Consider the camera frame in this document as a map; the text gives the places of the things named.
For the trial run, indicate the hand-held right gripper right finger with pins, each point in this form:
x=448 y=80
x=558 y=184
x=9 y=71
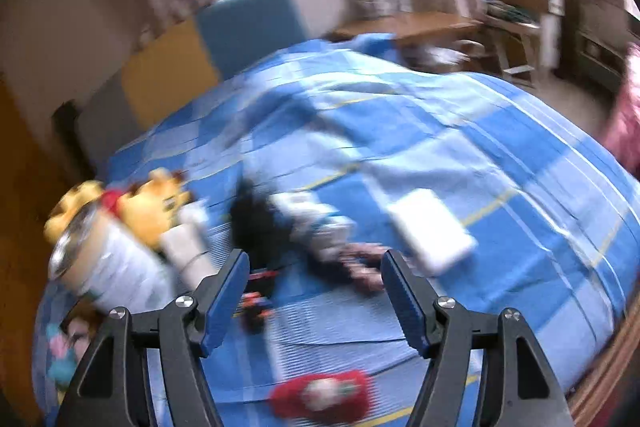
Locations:
x=405 y=302

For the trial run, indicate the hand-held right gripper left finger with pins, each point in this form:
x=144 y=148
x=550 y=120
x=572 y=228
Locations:
x=225 y=307

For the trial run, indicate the white knit glove blue band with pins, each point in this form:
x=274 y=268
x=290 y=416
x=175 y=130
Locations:
x=315 y=222

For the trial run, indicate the black red toy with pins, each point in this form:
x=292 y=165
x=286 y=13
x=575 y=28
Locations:
x=256 y=304

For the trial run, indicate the pink brown scrunchie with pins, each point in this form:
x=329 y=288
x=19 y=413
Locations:
x=365 y=267

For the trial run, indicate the white cloth bundle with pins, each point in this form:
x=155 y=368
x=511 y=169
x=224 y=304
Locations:
x=187 y=242

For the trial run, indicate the white sponge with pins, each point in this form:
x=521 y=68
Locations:
x=430 y=227

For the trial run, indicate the black cloth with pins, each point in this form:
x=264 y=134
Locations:
x=252 y=222

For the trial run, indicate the white metal can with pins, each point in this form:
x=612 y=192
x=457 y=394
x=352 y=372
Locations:
x=115 y=262

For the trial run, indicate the red plush pouch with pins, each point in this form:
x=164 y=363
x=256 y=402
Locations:
x=325 y=394

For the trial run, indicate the yellow plush toy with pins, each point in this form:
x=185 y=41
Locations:
x=145 y=207

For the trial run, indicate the colourful printed cloth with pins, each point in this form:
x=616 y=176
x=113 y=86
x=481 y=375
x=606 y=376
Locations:
x=62 y=352

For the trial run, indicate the blue checkered blanket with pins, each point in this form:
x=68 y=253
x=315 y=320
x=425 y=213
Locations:
x=450 y=132

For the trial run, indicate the grey headboard panel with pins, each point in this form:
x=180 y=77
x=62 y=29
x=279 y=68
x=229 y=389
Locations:
x=107 y=132

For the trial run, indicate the yellow headboard panel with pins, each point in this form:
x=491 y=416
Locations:
x=165 y=77

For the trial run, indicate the wooden desk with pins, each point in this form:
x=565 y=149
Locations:
x=410 y=27

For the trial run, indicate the blue headboard panel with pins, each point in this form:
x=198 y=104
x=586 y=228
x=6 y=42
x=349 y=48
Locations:
x=250 y=27

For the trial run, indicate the pink cloth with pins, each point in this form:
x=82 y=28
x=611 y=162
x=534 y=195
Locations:
x=627 y=122

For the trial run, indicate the metal tins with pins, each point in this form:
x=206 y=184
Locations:
x=375 y=4

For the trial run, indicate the wooden bed frame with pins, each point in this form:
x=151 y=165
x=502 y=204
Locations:
x=607 y=377

